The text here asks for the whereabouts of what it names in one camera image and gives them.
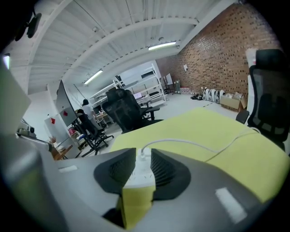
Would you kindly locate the black gear pile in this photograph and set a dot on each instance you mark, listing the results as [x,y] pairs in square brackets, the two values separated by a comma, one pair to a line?
[197,97]

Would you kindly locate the white metal shelf rack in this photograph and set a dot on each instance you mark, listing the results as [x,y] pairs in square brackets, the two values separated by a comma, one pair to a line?
[149,86]

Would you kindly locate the pack of water bottles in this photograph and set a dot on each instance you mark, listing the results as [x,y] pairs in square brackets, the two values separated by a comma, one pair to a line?
[185,90]

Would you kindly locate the gray panel with red mark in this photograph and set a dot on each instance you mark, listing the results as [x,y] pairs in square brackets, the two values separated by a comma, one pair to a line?
[65,106]

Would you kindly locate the white board with red mark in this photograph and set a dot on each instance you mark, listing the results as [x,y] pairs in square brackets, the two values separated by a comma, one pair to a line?
[57,129]

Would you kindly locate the white black rounded device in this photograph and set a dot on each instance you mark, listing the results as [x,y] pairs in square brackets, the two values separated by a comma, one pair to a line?
[222,97]
[206,94]
[211,95]
[217,96]

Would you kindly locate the cardboard box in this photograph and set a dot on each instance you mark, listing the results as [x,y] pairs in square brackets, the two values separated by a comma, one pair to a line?
[231,103]

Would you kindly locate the dried flower bunch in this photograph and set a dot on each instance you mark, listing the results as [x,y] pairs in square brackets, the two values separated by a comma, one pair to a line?
[51,140]

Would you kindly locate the white power strip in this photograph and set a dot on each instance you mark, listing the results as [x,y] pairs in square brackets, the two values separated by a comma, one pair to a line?
[141,172]

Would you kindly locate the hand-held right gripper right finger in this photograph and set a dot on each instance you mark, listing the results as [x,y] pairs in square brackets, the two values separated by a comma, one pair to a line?
[204,199]

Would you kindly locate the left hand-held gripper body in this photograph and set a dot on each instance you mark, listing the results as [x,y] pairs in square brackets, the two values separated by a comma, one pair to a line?
[13,102]

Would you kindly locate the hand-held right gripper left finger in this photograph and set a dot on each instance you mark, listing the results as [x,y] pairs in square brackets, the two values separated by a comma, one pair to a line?
[74,188]

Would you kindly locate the wooden desk with black legs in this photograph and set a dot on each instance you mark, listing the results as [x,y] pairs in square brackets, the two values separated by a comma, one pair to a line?
[61,154]

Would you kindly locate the ceiling tube light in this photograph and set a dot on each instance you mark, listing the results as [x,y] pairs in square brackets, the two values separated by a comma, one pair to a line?
[93,77]
[162,45]

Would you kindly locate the whiteboard on stand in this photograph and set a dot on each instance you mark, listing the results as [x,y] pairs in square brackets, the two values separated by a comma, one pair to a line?
[168,79]

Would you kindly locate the black office chair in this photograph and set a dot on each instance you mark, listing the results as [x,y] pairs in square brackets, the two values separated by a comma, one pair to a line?
[269,108]
[131,113]
[97,140]

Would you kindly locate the black head mounted device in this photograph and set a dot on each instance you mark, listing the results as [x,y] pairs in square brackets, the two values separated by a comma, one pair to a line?
[29,25]

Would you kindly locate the white paper on brick wall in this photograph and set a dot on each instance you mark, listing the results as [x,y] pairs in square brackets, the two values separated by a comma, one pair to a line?
[185,67]

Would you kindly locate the beige oval object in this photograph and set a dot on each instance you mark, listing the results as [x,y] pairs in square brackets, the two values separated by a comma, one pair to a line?
[61,148]

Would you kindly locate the lit monitor screen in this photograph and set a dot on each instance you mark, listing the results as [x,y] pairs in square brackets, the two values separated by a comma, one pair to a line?
[137,95]

